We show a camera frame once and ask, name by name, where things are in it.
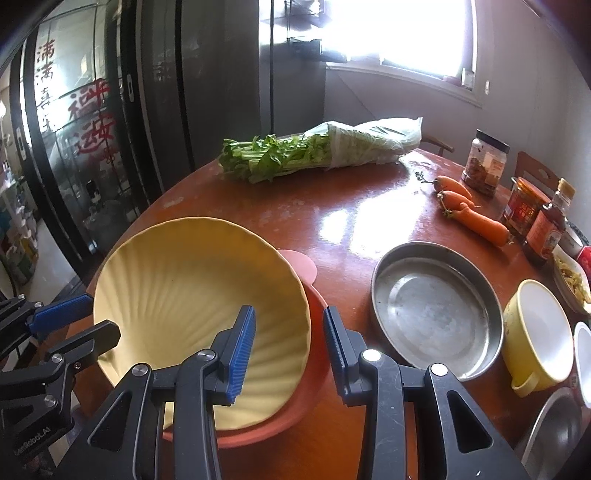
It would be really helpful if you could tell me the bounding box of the celery bunch in plastic bag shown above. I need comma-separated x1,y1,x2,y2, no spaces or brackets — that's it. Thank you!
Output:
218,117,423,184

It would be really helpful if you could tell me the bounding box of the grey refrigerator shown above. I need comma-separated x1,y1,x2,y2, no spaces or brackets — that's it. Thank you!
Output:
178,0,328,174

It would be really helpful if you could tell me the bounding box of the small pink plate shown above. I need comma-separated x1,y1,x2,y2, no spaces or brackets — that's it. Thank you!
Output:
277,248,318,284

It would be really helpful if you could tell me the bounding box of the round metal pan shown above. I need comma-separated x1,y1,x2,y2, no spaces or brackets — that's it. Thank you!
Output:
370,241,505,381

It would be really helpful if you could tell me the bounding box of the window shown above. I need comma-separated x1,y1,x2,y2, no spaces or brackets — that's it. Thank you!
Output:
323,0,476,79

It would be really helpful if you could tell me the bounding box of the wooden chair back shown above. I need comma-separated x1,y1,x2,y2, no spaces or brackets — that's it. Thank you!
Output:
513,151,560,197

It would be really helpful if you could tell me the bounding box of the salmon pink bowl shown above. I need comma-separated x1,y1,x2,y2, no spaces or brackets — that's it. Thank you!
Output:
161,277,329,449

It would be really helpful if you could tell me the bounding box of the dark sauce bottle orange label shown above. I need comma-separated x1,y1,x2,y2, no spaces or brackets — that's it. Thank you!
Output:
523,203,566,267

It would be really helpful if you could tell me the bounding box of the wooden chair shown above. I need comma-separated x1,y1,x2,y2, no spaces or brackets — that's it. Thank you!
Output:
513,151,560,197
420,134,455,158

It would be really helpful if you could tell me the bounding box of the yellow bowl with handle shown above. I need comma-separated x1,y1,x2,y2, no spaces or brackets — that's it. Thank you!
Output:
502,279,574,398

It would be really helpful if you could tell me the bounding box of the red sauce jar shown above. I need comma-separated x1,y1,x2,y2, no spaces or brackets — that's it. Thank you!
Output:
501,176,552,241

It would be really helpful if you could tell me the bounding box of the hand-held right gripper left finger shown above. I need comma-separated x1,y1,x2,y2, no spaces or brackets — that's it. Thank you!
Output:
56,305,257,480

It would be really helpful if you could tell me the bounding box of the large steel bowl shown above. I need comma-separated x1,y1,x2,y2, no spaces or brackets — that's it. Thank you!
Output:
521,387,587,480

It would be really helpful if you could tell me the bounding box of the big orange carrot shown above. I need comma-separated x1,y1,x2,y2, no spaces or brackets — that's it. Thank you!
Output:
455,203,511,247

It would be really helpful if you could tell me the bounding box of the white dish with food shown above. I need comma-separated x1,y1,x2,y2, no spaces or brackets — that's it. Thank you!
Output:
551,244,591,317

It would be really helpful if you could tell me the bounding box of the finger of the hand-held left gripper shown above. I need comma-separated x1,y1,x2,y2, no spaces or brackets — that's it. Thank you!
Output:
0,294,96,359
44,320,122,386

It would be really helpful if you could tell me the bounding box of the glass sliding door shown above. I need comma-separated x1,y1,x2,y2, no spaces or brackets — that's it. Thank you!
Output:
9,0,185,278

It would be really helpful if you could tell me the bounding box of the yellow scalloped plate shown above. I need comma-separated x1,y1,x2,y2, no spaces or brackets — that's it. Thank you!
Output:
92,216,311,432

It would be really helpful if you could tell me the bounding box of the bottle with yellow cap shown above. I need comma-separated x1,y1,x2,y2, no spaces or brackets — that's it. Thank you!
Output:
551,178,577,217

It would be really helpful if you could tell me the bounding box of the plain white bowl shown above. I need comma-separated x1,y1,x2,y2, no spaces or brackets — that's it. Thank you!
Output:
573,322,591,409

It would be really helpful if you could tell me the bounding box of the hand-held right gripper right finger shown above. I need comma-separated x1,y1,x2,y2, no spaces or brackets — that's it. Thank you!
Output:
322,306,528,480

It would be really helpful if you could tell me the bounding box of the small steel bowl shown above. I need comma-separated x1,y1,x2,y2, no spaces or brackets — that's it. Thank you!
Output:
561,220,585,259

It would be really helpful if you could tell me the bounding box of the clear jar with black lid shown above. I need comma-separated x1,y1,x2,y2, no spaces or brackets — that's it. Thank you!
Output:
461,130,510,197

